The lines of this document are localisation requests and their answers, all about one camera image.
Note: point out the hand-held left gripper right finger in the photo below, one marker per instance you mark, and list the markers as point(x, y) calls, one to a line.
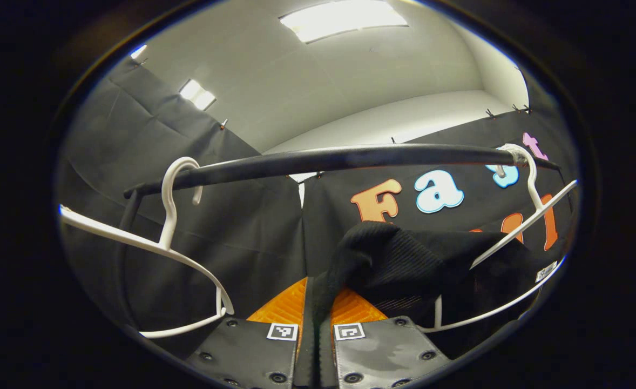
point(383, 351)

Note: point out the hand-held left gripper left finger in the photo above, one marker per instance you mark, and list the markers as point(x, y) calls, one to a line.
point(242, 354)

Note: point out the black jacket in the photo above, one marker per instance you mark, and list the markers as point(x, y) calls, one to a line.
point(404, 259)

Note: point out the white plastic clothes hanger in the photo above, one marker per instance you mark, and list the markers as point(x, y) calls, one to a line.
point(438, 313)
point(170, 216)

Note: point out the black backdrop cloth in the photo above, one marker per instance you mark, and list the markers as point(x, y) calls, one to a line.
point(242, 243)

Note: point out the small ceiling light panel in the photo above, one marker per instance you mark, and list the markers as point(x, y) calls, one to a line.
point(138, 51)
point(198, 95)

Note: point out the large ceiling light panel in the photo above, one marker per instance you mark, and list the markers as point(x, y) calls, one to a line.
point(339, 19)

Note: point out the black clothes rail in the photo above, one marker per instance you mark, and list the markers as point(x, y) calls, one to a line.
point(350, 158)

